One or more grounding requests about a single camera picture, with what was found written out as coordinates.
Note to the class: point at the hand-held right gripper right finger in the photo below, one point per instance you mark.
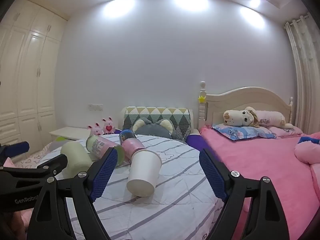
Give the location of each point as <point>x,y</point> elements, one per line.
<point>212,177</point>

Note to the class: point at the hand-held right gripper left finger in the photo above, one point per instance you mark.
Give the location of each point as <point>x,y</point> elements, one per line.
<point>105,175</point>

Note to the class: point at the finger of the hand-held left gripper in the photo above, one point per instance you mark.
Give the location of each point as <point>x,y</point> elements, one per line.
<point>17,148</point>
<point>55,163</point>

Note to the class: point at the white paper cup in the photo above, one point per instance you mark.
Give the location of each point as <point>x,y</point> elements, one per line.
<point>143,170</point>

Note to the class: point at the plain pale green cup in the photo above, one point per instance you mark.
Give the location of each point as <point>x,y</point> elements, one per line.
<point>75,155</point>

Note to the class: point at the pink cup with blue lid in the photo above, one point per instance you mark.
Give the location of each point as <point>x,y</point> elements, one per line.
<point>133,146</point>

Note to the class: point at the pink heart print bedding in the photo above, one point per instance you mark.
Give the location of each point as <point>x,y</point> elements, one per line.
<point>30,158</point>

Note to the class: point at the white nightstand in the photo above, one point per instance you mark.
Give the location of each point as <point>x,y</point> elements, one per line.
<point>67,132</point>

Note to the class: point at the purple bed sheet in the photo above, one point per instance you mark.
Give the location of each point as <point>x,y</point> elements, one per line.
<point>195,140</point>

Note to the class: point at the small pink rabbit plush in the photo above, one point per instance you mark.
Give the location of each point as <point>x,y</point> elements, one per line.
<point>95,129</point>

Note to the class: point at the pink rabbit plush with heart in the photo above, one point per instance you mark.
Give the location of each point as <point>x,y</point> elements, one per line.
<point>108,127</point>

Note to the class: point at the pink bed sheet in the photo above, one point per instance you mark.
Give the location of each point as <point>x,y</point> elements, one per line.
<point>262,160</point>

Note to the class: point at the blue cartoon pillow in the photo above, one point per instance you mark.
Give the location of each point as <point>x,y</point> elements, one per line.
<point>240,131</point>

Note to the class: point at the grey cat cushion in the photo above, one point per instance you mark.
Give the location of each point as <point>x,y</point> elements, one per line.
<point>152,130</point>

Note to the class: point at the dog plush with pink body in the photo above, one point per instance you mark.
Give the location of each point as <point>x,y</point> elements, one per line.
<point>240,117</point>

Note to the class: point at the cream wardrobe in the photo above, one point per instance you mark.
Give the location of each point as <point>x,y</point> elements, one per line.
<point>30,80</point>

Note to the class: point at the yellow crown ornament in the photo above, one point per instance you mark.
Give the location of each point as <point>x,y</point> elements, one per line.
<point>201,99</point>

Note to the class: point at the triangle patterned quilted cover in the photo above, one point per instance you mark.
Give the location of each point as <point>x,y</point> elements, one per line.
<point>155,113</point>

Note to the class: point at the cream wooden headboard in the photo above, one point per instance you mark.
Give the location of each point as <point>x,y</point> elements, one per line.
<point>245,97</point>

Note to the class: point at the pink pillow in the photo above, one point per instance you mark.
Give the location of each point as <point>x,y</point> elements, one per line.
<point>287,131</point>

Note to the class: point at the large pink plush toy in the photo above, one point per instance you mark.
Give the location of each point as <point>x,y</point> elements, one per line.
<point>307,152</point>

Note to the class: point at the cream curtain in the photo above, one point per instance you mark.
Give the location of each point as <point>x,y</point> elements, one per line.
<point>305,75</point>

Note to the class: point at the ceiling spotlight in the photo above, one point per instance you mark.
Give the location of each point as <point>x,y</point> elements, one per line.
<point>254,2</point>

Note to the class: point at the wall socket panel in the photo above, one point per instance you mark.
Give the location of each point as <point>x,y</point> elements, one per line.
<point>95,107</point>

